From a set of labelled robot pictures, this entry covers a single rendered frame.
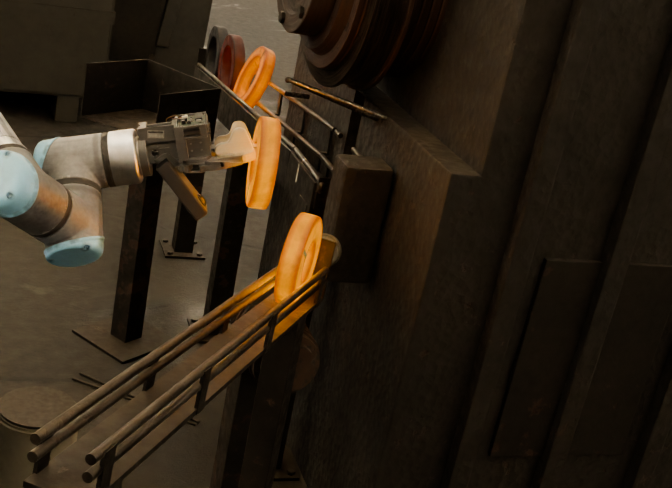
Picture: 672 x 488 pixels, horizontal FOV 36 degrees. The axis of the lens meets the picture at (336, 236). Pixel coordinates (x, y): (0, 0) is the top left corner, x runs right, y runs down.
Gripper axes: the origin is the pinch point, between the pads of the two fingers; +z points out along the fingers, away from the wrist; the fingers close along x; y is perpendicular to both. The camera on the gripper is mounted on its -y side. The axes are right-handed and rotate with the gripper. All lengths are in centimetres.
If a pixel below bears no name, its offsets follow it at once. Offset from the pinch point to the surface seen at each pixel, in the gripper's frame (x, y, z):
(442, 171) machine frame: -2.2, -6.6, 29.5
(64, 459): -71, -7, -25
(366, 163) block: 16.0, -10.2, 18.8
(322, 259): -4.9, -18.7, 7.6
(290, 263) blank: -18.0, -12.5, 1.8
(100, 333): 84, -74, -49
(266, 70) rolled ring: 104, -13, 4
